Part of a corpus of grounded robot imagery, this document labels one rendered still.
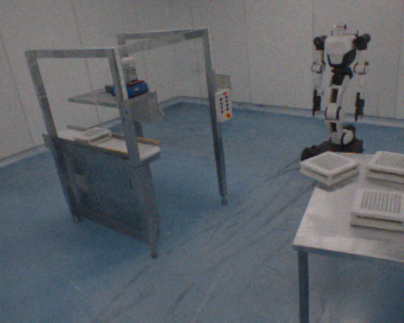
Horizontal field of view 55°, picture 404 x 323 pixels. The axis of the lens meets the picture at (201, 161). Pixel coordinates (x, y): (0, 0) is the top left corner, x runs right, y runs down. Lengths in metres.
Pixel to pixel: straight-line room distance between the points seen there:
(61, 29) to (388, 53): 4.64
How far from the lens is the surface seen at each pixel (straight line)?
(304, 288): 2.00
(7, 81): 6.20
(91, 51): 2.83
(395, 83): 5.71
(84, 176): 3.73
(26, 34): 6.32
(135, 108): 3.06
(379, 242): 1.88
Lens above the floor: 1.88
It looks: 23 degrees down
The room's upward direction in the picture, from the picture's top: 7 degrees counter-clockwise
